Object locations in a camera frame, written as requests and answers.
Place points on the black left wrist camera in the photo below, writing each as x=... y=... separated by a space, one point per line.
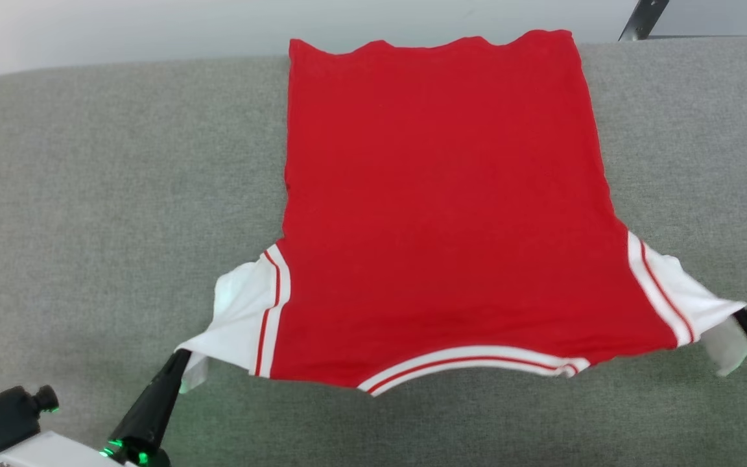
x=10 y=415

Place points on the red and white t-shirt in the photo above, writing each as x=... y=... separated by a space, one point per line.
x=438 y=214

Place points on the black metal bracket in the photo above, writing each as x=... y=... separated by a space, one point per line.
x=642 y=19

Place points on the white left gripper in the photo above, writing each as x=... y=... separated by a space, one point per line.
x=56 y=454

